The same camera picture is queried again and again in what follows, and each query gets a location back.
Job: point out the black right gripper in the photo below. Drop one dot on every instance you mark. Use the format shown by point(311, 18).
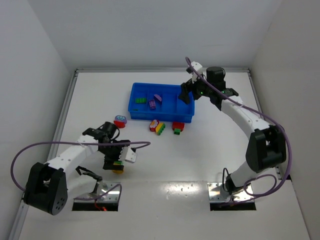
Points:
point(187, 86)

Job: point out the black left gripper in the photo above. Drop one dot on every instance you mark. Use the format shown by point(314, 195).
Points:
point(110, 165)

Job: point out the purple arched lego piece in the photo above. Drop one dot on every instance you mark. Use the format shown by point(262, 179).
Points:
point(157, 98)

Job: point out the purple rectangular lego brick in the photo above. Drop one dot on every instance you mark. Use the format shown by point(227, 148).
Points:
point(152, 104)

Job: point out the green rectangular lego brick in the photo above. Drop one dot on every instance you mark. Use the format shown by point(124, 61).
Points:
point(140, 100)

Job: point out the green lego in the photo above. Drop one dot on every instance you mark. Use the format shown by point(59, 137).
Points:
point(118, 163)

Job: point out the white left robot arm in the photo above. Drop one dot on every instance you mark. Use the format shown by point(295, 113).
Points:
point(49, 183)

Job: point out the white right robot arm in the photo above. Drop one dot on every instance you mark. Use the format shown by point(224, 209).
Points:
point(266, 142)

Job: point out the blue divided plastic bin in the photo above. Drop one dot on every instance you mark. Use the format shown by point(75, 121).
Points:
point(171, 109)

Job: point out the red lego block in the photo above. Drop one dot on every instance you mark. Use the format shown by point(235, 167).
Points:
point(178, 125)

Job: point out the small green lego brick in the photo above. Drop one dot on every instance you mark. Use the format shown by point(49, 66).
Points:
point(177, 131)

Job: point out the red lego with pink cloud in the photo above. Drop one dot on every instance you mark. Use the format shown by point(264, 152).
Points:
point(153, 125)

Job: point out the red lego with purple flower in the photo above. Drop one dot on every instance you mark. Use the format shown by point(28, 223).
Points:
point(120, 121)

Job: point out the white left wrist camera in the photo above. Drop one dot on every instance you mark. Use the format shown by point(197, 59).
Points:
point(127, 154)

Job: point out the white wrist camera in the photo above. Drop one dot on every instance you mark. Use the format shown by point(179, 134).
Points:
point(195, 69)
point(127, 154)

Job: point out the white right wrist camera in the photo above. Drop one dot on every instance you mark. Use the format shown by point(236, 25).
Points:
point(195, 69)

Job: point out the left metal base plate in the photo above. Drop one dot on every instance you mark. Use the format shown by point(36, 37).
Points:
point(107, 192)

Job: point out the aluminium table edge rail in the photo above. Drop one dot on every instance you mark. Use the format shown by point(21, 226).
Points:
point(23, 208)

